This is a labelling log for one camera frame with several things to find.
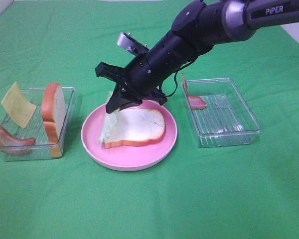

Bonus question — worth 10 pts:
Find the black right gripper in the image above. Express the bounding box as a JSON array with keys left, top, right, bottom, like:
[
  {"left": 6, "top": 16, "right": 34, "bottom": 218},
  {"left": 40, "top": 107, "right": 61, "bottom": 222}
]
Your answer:
[{"left": 95, "top": 54, "right": 179, "bottom": 114}]

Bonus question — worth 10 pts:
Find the toy bread slice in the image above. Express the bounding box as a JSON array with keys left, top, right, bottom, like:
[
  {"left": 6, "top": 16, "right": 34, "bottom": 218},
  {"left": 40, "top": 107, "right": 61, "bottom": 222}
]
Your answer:
[
  {"left": 103, "top": 108, "right": 165, "bottom": 149},
  {"left": 41, "top": 82, "right": 66, "bottom": 157}
]

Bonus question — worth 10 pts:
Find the green toy lettuce leaf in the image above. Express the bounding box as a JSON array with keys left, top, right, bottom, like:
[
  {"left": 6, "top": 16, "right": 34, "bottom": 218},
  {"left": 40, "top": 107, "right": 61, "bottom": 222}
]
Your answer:
[{"left": 98, "top": 90, "right": 120, "bottom": 144}]

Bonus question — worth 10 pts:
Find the toy bacon strip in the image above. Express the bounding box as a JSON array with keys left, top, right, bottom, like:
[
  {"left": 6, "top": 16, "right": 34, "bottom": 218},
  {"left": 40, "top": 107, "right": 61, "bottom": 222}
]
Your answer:
[
  {"left": 182, "top": 73, "right": 207, "bottom": 110},
  {"left": 0, "top": 125, "right": 36, "bottom": 156}
]

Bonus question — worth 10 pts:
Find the yellow toy cheese slice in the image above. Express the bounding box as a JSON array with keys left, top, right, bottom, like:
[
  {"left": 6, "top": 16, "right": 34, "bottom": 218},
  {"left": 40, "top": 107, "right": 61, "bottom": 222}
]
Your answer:
[{"left": 1, "top": 82, "right": 36, "bottom": 128}]

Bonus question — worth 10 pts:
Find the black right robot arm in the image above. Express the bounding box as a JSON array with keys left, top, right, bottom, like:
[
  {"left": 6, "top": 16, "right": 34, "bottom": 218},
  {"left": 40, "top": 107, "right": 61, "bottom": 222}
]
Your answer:
[{"left": 95, "top": 0, "right": 299, "bottom": 113}]

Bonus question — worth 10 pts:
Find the pink round plate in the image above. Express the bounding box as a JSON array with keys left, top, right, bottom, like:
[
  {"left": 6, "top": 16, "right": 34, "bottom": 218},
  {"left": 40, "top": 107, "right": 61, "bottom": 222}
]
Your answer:
[{"left": 81, "top": 100, "right": 178, "bottom": 171}]

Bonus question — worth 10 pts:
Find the clear right plastic tray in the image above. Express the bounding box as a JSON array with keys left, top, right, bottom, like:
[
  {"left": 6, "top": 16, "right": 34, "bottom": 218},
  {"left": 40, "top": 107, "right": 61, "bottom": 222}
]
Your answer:
[{"left": 182, "top": 78, "right": 261, "bottom": 148}]

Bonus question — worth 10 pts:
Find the green tablecloth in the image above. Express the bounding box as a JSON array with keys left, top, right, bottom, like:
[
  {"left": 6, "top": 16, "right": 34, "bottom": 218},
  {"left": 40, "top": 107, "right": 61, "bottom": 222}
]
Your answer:
[{"left": 0, "top": 0, "right": 299, "bottom": 239}]

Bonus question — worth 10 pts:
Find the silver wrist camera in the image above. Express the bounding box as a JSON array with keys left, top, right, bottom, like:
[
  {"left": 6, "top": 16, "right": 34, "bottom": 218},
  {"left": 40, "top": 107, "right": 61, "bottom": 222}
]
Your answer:
[{"left": 117, "top": 32, "right": 149, "bottom": 56}]

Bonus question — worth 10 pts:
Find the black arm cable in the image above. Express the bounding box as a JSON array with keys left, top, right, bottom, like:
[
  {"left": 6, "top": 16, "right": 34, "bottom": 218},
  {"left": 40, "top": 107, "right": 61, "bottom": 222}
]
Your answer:
[{"left": 157, "top": 48, "right": 212, "bottom": 97}]

